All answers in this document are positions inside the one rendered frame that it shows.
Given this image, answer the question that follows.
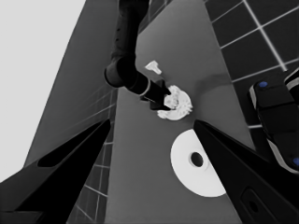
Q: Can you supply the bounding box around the white round carrier with pins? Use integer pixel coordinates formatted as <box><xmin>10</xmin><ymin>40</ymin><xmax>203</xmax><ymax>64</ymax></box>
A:
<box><xmin>156</xmin><ymin>85</ymin><xmax>193</xmax><ymax>122</ymax></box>

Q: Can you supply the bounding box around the dark robot body with pale edges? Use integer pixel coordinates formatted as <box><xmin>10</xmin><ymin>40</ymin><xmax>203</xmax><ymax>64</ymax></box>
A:
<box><xmin>248</xmin><ymin>66</ymin><xmax>299</xmax><ymax>175</ymax></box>

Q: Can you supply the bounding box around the small white T-shaped piece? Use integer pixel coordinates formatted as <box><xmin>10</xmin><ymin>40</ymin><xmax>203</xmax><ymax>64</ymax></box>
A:
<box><xmin>144</xmin><ymin>60</ymin><xmax>164</xmax><ymax>76</ymax></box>

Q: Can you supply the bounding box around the large thick white disc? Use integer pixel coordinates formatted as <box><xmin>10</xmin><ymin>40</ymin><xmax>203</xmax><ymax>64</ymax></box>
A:
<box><xmin>169</xmin><ymin>128</ymin><xmax>227</xmax><ymax>198</ymax></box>

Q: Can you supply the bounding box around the small white toothed gear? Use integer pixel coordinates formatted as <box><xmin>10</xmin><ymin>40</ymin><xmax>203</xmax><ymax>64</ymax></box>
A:
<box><xmin>177</xmin><ymin>98</ymin><xmax>193</xmax><ymax>116</ymax></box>
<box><xmin>164</xmin><ymin>92</ymin><xmax>181</xmax><ymax>108</ymax></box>

